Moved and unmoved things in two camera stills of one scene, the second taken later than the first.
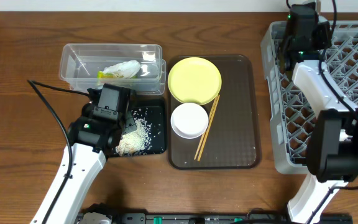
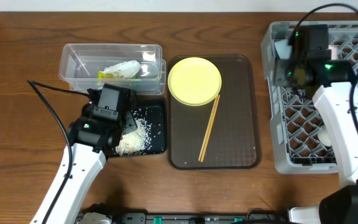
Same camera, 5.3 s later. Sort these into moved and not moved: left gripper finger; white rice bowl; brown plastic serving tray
Moved: white rice bowl
Not moved: left gripper finger; brown plastic serving tray
